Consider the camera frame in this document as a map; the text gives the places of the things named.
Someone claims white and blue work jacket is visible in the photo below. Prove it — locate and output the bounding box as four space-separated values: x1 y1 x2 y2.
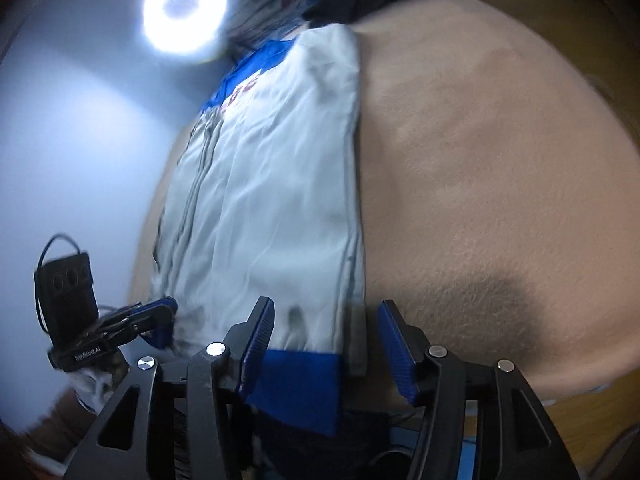
150 25 368 438

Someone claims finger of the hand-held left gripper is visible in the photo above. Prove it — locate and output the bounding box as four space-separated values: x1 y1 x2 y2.
112 297 179 331
135 315 177 351

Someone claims ring light on tripod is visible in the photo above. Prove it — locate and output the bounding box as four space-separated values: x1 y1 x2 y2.
142 0 228 58

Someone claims person's left forearm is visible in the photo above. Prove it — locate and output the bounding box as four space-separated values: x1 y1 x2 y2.
20 355 133 461

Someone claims tan blanket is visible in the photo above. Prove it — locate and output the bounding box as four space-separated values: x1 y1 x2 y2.
127 0 640 401

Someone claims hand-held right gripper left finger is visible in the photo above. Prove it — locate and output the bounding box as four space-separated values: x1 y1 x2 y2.
65 296 276 480

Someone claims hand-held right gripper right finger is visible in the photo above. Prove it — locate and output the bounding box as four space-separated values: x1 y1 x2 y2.
377 299 581 480

